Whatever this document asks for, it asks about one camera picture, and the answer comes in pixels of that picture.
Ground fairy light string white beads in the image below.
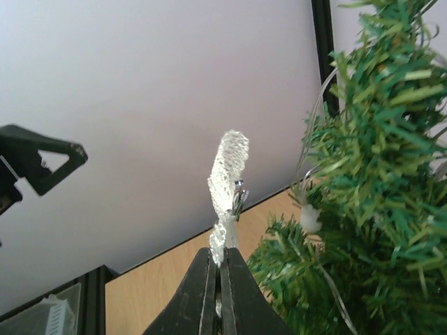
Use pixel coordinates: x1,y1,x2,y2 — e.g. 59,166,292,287
297,66,358,335

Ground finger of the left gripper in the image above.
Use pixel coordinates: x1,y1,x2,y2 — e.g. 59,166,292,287
1,124,88,213

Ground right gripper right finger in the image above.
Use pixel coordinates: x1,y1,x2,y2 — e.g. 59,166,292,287
221,248,292,335

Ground small green christmas tree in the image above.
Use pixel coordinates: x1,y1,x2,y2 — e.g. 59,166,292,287
248,1,446,334

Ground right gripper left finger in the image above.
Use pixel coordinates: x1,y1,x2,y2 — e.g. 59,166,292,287
143,248,212,335

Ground black frame rail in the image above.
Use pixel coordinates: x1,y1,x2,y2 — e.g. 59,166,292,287
1,265,118,334

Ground white mesh bow ornament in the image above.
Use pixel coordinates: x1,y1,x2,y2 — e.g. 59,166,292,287
207,130,249,267

